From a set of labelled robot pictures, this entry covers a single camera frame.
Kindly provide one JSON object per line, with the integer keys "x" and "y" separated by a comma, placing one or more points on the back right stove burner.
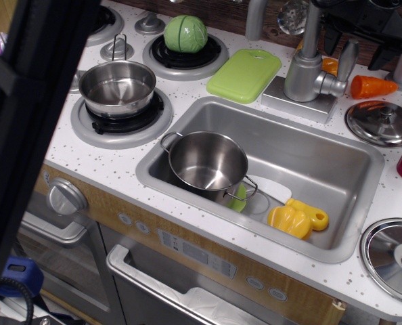
{"x": 175, "y": 66}

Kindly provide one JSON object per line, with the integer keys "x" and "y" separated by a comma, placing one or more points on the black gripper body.
{"x": 375, "y": 21}

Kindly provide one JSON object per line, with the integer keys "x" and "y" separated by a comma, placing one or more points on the silver oven knob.
{"x": 64, "y": 198}

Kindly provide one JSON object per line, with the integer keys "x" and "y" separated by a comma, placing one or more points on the steel pot on burner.
{"x": 118, "y": 89}

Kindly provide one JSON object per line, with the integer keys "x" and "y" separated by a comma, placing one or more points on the steel lid upper right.
{"x": 376, "y": 122}

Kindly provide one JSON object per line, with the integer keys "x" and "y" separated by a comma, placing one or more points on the blue clamp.
{"x": 25, "y": 271}

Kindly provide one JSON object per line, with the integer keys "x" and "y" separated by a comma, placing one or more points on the steel lid lower right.
{"x": 381, "y": 253}

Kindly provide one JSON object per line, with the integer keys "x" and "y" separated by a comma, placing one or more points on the back left stove burner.
{"x": 108, "y": 23}

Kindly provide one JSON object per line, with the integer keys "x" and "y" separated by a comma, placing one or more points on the front stove burner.
{"x": 126, "y": 133}

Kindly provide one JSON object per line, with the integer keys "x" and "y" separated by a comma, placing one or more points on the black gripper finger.
{"x": 332, "y": 36}
{"x": 383, "y": 55}

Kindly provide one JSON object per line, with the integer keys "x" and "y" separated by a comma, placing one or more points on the silver toy faucet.
{"x": 295, "y": 93}

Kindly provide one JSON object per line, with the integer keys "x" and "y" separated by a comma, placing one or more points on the green cutting board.
{"x": 244, "y": 76}

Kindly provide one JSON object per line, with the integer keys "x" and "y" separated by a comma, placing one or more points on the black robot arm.
{"x": 375, "y": 21}

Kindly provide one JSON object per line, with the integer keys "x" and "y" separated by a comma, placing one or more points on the stove burner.
{"x": 108, "y": 23}
{"x": 175, "y": 66}
{"x": 126, "y": 133}

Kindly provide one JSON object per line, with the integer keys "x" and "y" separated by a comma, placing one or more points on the orange toy piece behind faucet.
{"x": 330, "y": 65}

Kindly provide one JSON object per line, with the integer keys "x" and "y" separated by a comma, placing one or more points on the silver faucet lever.
{"x": 328, "y": 84}

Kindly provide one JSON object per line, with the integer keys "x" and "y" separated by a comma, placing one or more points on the silver stove knob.
{"x": 150, "y": 25}
{"x": 119, "y": 49}
{"x": 74, "y": 87}

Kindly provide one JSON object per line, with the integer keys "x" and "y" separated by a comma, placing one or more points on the steel pot in sink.
{"x": 210, "y": 164}

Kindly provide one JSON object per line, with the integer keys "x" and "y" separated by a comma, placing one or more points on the silver dishwasher door handle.
{"x": 146, "y": 300}

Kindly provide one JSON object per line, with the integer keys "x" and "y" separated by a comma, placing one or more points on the silver stove knob top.
{"x": 150, "y": 25}

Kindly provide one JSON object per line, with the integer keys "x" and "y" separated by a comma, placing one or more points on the black foreground post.
{"x": 45, "y": 43}

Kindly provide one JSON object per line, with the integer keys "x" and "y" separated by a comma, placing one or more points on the yellow toy bell pepper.
{"x": 291, "y": 221}

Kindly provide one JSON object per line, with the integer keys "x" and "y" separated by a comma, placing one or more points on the silver oven door handle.
{"x": 71, "y": 234}

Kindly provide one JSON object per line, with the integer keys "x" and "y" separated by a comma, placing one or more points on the silver stove knob left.
{"x": 74, "y": 87}

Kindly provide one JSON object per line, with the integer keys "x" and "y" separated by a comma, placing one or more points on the yellow toy knife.
{"x": 283, "y": 194}

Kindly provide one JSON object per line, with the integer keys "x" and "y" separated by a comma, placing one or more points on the grey pipe at back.
{"x": 255, "y": 19}

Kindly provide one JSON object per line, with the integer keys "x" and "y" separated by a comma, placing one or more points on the steel lid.
{"x": 376, "y": 122}
{"x": 381, "y": 253}

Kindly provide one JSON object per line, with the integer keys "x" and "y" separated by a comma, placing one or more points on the silver stove knob middle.
{"x": 119, "y": 49}

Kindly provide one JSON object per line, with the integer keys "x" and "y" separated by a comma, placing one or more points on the silver slotted spoon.
{"x": 292, "y": 17}

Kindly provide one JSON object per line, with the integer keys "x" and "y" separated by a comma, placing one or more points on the green toy plate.
{"x": 237, "y": 204}

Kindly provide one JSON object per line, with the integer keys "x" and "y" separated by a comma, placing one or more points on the green toy cabbage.
{"x": 185, "y": 34}

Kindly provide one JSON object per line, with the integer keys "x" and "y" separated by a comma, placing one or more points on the orange toy carrot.
{"x": 363, "y": 87}

